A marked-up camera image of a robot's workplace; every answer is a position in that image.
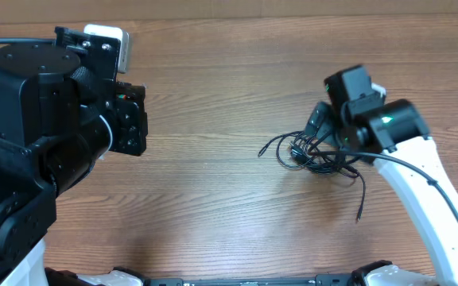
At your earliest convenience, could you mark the thin black usb cable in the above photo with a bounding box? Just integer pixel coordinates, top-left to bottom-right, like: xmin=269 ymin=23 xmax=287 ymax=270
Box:
xmin=257 ymin=130 xmax=367 ymax=223

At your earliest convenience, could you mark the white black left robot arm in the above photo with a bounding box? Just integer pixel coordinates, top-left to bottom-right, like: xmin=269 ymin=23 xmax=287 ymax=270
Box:
xmin=0 ymin=35 xmax=147 ymax=283

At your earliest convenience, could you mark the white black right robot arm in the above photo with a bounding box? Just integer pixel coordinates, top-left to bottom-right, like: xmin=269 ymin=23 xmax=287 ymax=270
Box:
xmin=324 ymin=65 xmax=458 ymax=285

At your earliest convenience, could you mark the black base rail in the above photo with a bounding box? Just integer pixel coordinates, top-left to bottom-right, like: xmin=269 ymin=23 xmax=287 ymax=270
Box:
xmin=144 ymin=274 xmax=355 ymax=286

